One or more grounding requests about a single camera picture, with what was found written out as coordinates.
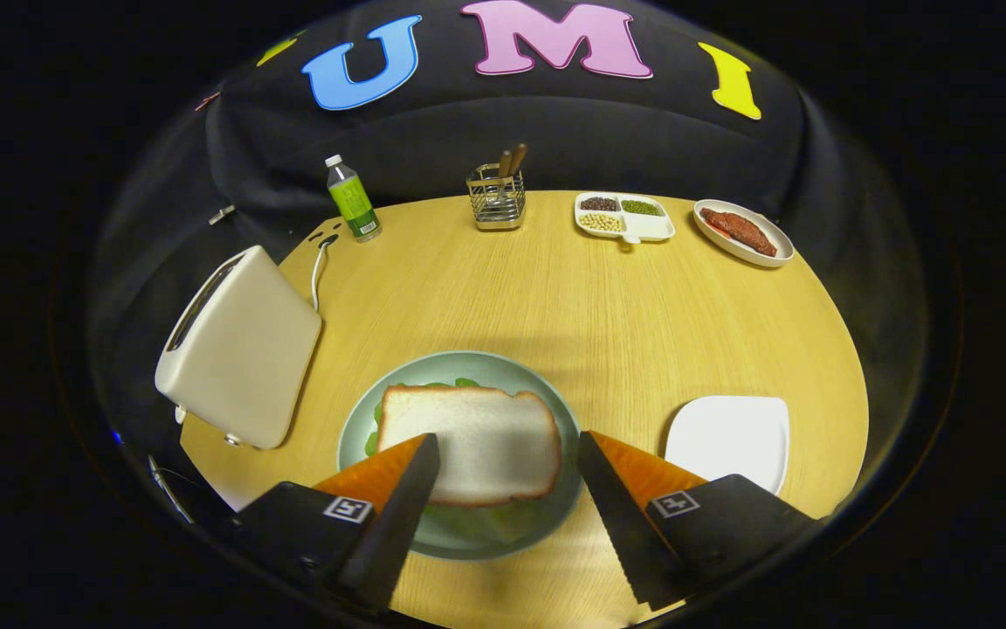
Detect white toaster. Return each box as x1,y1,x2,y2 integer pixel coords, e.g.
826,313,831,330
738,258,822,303
154,245,324,451

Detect green lettuce leaf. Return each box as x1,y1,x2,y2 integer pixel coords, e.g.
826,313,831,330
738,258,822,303
364,377,548,543

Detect round-topped white bread slice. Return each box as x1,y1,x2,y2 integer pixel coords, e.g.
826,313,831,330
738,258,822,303
376,385,563,508

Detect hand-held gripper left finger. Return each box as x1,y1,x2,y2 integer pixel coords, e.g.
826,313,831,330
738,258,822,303
228,432,442,612

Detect black backdrop cloth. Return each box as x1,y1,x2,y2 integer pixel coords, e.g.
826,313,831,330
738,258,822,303
88,0,932,525

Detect white divided dish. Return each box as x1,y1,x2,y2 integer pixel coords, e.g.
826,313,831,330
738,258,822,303
574,191,676,245

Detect green label plastic bottle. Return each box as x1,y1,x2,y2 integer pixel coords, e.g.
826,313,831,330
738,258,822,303
324,155,383,244

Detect light green round plate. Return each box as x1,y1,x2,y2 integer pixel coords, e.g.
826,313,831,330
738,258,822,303
336,350,584,561

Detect metal wire utensil holder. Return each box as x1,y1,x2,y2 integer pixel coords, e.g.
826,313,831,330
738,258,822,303
465,163,527,232

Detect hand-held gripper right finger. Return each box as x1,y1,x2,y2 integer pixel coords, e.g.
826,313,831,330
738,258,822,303
577,430,818,612

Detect white oval plate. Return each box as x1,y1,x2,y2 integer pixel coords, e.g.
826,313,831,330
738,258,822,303
692,199,796,268

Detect white toaster cable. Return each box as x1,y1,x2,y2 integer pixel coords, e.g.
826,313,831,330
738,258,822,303
310,234,340,312

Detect red-brown meat piece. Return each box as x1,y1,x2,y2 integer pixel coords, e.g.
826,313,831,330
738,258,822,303
699,207,779,258

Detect white square plate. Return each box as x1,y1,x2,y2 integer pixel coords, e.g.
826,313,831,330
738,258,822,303
664,395,791,496

